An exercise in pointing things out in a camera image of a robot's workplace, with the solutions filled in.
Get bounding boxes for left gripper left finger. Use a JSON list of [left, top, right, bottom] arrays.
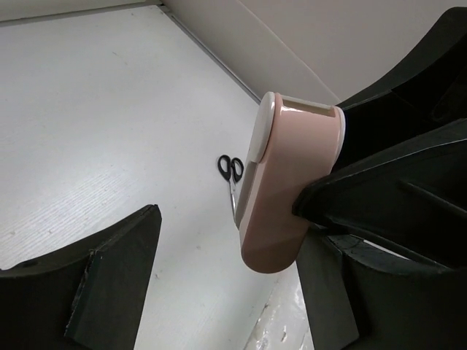
[[1, 205, 162, 349]]

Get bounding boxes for aluminium rail right edge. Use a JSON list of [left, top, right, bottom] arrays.
[[158, 2, 260, 104]]

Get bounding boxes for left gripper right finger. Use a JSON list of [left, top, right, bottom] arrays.
[[297, 233, 466, 349]]

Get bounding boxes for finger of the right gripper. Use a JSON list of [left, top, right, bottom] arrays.
[[335, 7, 466, 169], [293, 120, 466, 268]]

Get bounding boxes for black handled scissors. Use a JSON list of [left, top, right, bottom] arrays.
[[217, 155, 244, 217]]

